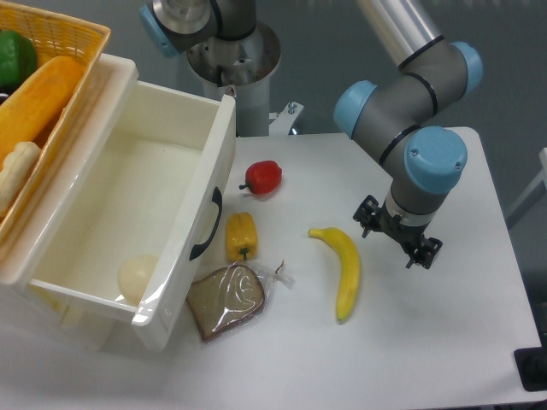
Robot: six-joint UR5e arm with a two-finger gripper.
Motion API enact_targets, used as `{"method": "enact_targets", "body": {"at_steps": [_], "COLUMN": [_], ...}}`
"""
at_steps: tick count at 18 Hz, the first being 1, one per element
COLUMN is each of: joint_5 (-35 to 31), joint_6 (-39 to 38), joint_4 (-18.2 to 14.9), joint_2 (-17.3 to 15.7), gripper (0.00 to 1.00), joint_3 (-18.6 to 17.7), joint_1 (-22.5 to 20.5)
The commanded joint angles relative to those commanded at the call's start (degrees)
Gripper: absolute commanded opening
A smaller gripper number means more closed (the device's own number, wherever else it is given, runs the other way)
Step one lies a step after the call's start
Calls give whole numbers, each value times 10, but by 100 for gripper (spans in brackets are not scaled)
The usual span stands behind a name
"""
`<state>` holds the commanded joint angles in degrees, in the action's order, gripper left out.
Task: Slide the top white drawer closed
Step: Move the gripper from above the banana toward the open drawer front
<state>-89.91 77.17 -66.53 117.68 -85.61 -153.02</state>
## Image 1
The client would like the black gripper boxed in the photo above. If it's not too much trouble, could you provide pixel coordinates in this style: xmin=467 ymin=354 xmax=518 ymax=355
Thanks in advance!
xmin=353 ymin=195 xmax=443 ymax=269

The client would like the white drawer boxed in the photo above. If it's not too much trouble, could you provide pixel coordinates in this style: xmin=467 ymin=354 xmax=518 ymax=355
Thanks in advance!
xmin=27 ymin=79 xmax=238 ymax=353

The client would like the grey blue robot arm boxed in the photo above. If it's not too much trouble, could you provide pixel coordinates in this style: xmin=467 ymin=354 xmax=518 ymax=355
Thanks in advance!
xmin=140 ymin=1 xmax=483 ymax=268

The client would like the white drawer cabinet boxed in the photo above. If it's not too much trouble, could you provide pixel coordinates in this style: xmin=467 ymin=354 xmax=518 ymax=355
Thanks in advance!
xmin=1 ymin=55 xmax=166 ymax=350

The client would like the yellow banana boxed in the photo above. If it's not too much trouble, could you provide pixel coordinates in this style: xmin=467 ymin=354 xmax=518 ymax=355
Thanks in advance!
xmin=308 ymin=227 xmax=362 ymax=324

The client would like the red bell pepper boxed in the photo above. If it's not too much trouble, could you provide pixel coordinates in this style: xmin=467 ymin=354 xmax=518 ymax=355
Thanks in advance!
xmin=238 ymin=160 xmax=282 ymax=195

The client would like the yellow bell pepper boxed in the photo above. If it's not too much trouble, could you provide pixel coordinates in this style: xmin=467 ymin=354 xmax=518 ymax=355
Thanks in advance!
xmin=225 ymin=212 xmax=258 ymax=262

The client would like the bagged brown bread slice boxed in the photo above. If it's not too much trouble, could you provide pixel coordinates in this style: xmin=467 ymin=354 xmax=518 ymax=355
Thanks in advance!
xmin=185 ymin=261 xmax=295 ymax=343

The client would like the black device at edge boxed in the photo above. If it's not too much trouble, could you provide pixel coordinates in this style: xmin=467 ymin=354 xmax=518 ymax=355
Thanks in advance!
xmin=514 ymin=347 xmax=546 ymax=392

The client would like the white egg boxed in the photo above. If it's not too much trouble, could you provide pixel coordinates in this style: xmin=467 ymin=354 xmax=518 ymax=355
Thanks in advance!
xmin=117 ymin=254 xmax=159 ymax=306

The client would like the pale bread roll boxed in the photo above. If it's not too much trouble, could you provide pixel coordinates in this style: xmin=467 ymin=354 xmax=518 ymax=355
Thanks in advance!
xmin=1 ymin=142 xmax=41 ymax=217

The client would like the orange baguette loaf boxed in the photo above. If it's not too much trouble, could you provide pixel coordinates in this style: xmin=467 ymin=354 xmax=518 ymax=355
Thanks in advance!
xmin=1 ymin=56 xmax=84 ymax=158

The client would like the yellow wicker basket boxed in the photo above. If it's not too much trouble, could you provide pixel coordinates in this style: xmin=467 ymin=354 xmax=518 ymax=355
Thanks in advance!
xmin=1 ymin=1 xmax=111 ymax=252

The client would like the green bell pepper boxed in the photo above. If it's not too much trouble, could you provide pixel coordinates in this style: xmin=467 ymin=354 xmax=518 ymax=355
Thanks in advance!
xmin=1 ymin=30 xmax=38 ymax=91

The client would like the white frame at right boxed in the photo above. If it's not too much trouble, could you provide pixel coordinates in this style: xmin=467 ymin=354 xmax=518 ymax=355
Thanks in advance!
xmin=505 ymin=148 xmax=546 ymax=230

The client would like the white table bracket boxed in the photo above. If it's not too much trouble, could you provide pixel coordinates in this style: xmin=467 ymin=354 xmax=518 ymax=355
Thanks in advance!
xmin=268 ymin=101 xmax=304 ymax=137

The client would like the black top drawer handle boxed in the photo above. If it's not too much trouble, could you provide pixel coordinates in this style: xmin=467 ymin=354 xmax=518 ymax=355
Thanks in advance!
xmin=189 ymin=186 xmax=223 ymax=261

